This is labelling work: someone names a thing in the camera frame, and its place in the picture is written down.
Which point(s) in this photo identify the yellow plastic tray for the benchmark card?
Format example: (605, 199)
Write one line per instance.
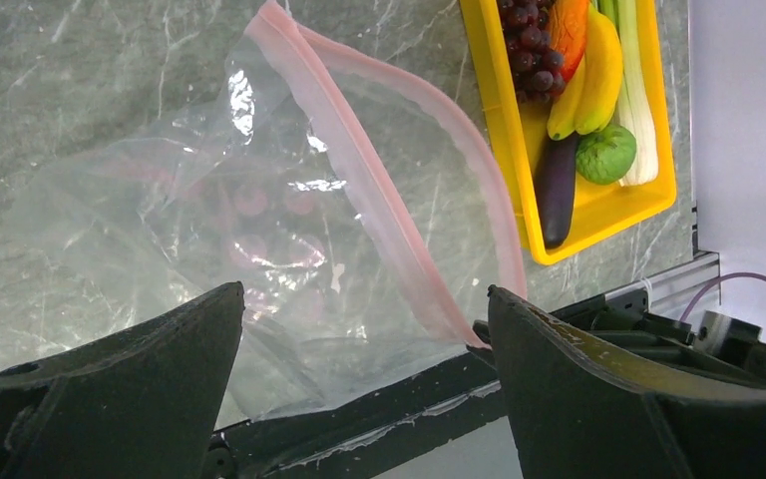
(518, 137)

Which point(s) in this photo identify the purple eggplant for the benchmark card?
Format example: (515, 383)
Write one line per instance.
(554, 184)

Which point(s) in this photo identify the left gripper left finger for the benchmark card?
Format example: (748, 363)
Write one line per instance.
(138, 403)

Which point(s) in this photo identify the orange red mango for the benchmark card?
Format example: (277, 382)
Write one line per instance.
(567, 27)

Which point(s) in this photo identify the clear pink zip top bag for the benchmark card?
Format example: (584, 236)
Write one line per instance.
(359, 206)

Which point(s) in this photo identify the purple grape bunch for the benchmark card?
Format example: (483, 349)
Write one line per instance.
(535, 65)

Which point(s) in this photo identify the aluminium frame rail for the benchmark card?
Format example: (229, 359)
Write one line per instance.
(668, 292)

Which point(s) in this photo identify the green white celery stalk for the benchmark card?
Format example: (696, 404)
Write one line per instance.
(632, 110)

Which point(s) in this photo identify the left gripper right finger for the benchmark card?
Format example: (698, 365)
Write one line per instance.
(609, 395)

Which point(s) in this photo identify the yellow banana bunch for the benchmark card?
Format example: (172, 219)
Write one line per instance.
(589, 99)

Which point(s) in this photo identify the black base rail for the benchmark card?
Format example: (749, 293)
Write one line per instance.
(383, 429)

